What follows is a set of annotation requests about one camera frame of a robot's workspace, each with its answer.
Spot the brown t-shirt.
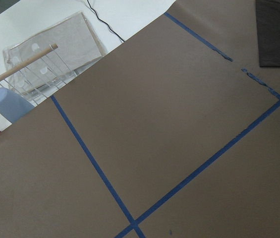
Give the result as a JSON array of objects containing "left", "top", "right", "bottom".
[{"left": 255, "top": 0, "right": 280, "bottom": 67}]

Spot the clear acrylic rack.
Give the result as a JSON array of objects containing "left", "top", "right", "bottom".
[{"left": 0, "top": 12, "right": 106, "bottom": 105}]

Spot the wooden dowel stick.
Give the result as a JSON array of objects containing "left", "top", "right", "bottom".
[{"left": 0, "top": 44, "right": 58, "bottom": 82}]

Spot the blue plastic cup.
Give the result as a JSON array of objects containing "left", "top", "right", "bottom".
[{"left": 0, "top": 87, "right": 34, "bottom": 123}]

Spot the thin black wire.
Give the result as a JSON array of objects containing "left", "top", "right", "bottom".
[{"left": 84, "top": 0, "right": 125, "bottom": 43}]

